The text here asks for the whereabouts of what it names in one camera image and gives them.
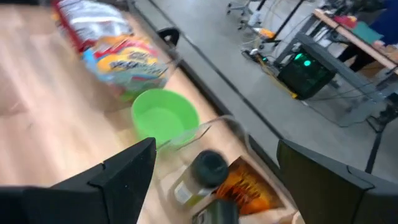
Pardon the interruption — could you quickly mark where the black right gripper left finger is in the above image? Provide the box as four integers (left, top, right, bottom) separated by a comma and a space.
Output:
50, 137, 157, 224

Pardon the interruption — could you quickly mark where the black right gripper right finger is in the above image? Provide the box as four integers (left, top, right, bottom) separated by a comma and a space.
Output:
276, 139, 376, 224

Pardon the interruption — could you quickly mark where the orange taco mix packet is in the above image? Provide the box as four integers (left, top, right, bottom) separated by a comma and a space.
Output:
215, 156, 284, 216

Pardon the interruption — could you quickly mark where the black lid spice jar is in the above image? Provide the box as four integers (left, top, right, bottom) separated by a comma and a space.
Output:
172, 149, 230, 208

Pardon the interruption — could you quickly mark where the small black tin box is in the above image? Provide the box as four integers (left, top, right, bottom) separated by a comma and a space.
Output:
192, 198, 240, 224

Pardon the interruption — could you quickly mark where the red roast beef ramen packet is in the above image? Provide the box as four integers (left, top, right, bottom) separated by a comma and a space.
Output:
53, 0, 134, 53

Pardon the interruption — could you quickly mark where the green plastic bowl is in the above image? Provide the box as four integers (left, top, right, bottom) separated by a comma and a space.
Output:
131, 88, 201, 147

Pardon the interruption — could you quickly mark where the computer tower green light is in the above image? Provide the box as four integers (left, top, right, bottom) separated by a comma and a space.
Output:
277, 50, 336, 101

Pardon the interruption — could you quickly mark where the black power strip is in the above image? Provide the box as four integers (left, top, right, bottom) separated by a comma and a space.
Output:
241, 48, 270, 63

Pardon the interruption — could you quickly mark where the wooden top desk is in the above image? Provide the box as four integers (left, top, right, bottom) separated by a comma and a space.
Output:
313, 8, 398, 76

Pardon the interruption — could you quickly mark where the black arched clamp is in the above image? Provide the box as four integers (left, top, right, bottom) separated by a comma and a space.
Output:
157, 27, 181, 48

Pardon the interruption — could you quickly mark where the person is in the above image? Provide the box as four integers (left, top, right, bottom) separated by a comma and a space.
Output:
338, 0, 398, 73

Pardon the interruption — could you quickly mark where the yellow power cable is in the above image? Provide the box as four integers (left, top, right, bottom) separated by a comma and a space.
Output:
257, 57, 299, 100

